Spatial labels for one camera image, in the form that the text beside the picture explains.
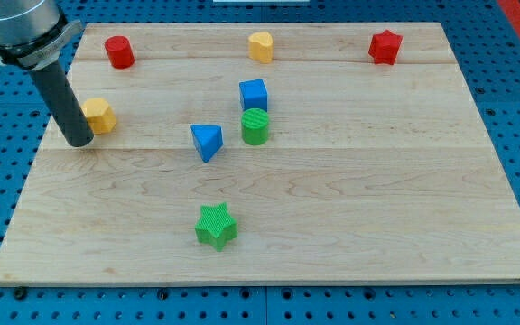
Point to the blue cube block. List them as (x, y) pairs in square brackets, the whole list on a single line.
[(253, 94)]

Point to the wooden board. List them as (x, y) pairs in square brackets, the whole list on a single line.
[(373, 174)]

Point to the green cylinder block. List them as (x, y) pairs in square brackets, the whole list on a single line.
[(255, 126)]

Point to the blue triangle block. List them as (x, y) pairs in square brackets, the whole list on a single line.
[(207, 139)]

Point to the green star block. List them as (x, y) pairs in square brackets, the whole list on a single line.
[(216, 227)]

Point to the yellow heart block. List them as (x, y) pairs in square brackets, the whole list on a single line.
[(261, 47)]

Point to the yellow hexagon block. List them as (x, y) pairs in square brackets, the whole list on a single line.
[(99, 114)]

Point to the red star block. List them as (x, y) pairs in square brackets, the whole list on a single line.
[(384, 47)]

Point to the red cylinder block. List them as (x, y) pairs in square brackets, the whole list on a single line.
[(119, 52)]

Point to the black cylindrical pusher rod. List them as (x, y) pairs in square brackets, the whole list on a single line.
[(57, 94)]

